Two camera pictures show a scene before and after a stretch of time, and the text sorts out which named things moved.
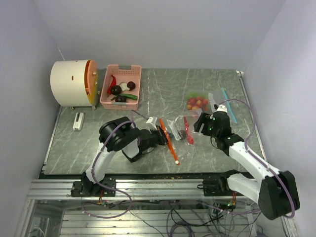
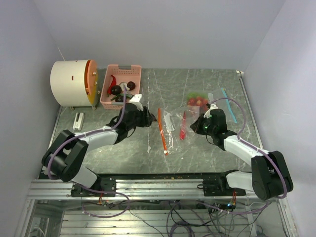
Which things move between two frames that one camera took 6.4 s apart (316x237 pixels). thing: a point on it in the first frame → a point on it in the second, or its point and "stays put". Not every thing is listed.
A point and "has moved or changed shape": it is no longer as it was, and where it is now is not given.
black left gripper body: [157, 137] → [139, 120]
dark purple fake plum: [120, 98] stays put
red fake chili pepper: [113, 83] stays put
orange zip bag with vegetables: [177, 130] has moved or changed shape
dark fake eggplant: [116, 90] stays put
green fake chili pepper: [128, 96] stays put
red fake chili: [190, 138] → [182, 131]
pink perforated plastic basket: [123, 73] stays put
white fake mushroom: [124, 86] stays put
